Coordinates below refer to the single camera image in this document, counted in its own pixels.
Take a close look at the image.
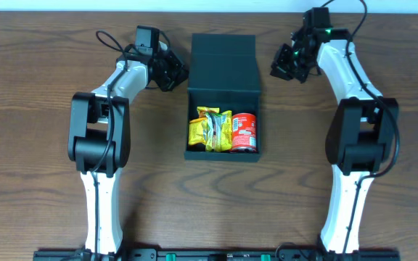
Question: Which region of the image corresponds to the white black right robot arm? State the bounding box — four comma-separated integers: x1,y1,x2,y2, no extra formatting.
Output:
271,27,398,257

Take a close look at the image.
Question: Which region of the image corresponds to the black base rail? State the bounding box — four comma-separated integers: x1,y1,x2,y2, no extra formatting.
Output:
33,248,401,261

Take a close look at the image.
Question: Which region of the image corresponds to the black gift box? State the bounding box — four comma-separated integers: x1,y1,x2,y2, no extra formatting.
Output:
184,33,261,162

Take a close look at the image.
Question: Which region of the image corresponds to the yellow snack bar wrapper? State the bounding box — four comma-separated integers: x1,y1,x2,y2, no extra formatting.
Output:
220,110,232,152

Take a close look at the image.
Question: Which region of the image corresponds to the green yellow snack bar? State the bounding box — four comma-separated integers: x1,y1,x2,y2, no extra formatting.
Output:
206,112,223,152

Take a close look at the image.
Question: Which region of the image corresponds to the orange yellow snack packet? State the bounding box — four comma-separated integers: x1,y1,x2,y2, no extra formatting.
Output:
197,107,220,117

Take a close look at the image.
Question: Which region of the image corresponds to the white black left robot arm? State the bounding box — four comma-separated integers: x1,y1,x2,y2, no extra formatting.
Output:
67,49,189,260

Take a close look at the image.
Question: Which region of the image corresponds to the small yellow snack packet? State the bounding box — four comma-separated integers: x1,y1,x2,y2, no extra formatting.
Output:
188,117,208,146

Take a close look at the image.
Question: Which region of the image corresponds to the red soda can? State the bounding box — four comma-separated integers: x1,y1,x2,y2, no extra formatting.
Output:
231,113,258,152

